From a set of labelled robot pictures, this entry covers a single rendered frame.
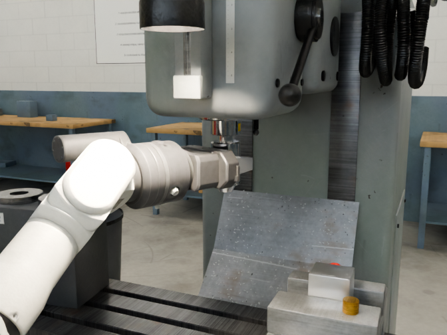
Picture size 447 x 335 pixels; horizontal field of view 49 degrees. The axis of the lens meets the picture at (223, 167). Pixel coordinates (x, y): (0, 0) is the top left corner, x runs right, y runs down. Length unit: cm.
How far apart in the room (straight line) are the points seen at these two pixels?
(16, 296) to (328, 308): 41
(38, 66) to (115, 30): 126
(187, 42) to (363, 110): 53
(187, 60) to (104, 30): 550
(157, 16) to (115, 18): 553
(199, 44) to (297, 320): 39
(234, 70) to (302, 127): 48
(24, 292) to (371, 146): 78
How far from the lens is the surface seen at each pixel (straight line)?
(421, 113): 490
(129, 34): 593
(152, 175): 63
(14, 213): 100
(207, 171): 69
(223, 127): 74
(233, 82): 66
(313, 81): 83
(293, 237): 112
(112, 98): 606
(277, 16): 67
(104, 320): 94
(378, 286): 81
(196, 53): 64
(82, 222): 55
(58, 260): 55
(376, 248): 114
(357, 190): 111
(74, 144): 63
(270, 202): 115
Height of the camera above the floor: 137
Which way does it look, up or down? 10 degrees down
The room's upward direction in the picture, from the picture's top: straight up
